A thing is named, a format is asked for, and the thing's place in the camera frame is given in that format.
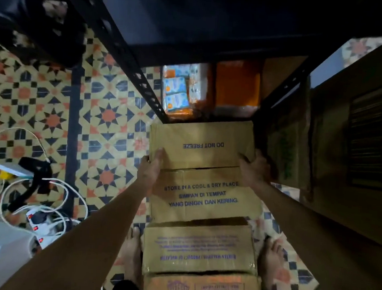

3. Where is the row of orange blue packets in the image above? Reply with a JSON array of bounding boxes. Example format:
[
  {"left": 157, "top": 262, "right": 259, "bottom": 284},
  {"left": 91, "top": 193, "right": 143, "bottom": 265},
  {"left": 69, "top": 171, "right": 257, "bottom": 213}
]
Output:
[{"left": 159, "top": 61, "right": 214, "bottom": 122}]

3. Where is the black handheld clamp tool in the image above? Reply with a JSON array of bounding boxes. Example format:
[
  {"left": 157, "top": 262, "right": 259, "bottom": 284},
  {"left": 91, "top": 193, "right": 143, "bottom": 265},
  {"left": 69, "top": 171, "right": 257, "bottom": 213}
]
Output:
[{"left": 8, "top": 157, "right": 55, "bottom": 215}]

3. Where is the person's right foot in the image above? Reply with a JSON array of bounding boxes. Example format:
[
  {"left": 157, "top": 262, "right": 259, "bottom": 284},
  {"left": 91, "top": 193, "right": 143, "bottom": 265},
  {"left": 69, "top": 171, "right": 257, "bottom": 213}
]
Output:
[{"left": 255, "top": 236, "right": 293, "bottom": 290}]

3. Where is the black plastic stool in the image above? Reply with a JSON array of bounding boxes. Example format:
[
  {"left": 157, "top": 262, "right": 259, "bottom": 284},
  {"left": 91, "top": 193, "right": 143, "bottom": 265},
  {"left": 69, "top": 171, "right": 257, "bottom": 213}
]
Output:
[{"left": 13, "top": 0, "right": 91, "bottom": 70}]

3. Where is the orange carton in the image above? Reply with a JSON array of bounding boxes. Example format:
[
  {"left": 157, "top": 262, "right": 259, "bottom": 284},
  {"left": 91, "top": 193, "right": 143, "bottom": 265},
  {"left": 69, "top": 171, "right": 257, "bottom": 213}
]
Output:
[{"left": 212, "top": 58, "right": 264, "bottom": 120}]

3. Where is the white power strip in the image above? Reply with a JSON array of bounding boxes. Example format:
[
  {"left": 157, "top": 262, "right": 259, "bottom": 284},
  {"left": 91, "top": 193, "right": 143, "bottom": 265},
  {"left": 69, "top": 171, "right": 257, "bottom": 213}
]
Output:
[{"left": 23, "top": 206, "right": 68, "bottom": 250}]

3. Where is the brown cardboard box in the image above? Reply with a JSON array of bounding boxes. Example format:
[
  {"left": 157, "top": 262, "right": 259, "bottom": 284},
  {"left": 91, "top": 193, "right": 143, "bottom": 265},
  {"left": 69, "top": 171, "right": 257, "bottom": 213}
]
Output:
[{"left": 139, "top": 217, "right": 268, "bottom": 290}]

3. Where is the person's right forearm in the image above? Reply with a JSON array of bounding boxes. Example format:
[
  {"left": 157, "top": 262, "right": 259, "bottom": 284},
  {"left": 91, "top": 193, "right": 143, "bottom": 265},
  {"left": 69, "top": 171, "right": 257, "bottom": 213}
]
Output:
[{"left": 249, "top": 182, "right": 382, "bottom": 290}]

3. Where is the person's left forearm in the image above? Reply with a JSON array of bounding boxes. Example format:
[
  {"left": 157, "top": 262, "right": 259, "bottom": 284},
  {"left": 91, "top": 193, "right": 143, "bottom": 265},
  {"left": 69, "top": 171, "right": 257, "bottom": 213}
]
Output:
[{"left": 0, "top": 168, "right": 153, "bottom": 290}]

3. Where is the printed cardboard box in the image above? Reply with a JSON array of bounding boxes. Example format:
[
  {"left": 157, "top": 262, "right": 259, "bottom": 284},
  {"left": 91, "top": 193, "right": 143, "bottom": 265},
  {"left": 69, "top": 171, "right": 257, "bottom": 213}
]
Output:
[{"left": 142, "top": 112, "right": 269, "bottom": 232}]

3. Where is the person's left hand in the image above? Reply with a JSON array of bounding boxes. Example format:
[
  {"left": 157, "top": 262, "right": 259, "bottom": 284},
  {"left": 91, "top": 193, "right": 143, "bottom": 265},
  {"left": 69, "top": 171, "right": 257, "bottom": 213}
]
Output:
[{"left": 135, "top": 146, "right": 168, "bottom": 195}]

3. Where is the black metal shelf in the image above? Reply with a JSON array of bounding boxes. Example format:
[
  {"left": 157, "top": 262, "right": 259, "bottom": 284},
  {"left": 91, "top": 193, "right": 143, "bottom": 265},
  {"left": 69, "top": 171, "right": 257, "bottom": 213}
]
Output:
[{"left": 35, "top": 0, "right": 382, "bottom": 142}]

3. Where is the person's right hand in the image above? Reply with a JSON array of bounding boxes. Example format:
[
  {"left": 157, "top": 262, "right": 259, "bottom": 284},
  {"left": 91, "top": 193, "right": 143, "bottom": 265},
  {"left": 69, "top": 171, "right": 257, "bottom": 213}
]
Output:
[{"left": 235, "top": 147, "right": 275, "bottom": 193}]

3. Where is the long white cable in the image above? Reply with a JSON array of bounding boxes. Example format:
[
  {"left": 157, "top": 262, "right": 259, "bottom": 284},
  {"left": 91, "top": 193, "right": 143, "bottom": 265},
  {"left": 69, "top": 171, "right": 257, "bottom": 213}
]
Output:
[{"left": 0, "top": 125, "right": 51, "bottom": 218}]

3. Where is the coiled white cable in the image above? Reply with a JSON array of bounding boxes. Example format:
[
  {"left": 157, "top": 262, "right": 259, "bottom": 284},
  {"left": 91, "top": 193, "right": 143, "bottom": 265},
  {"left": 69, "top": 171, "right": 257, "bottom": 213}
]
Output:
[{"left": 0, "top": 173, "right": 91, "bottom": 241}]

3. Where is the white power adapter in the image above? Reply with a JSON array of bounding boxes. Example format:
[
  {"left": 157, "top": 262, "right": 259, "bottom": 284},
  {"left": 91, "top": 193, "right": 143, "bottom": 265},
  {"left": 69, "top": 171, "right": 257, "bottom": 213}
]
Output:
[{"left": 0, "top": 161, "right": 35, "bottom": 183}]

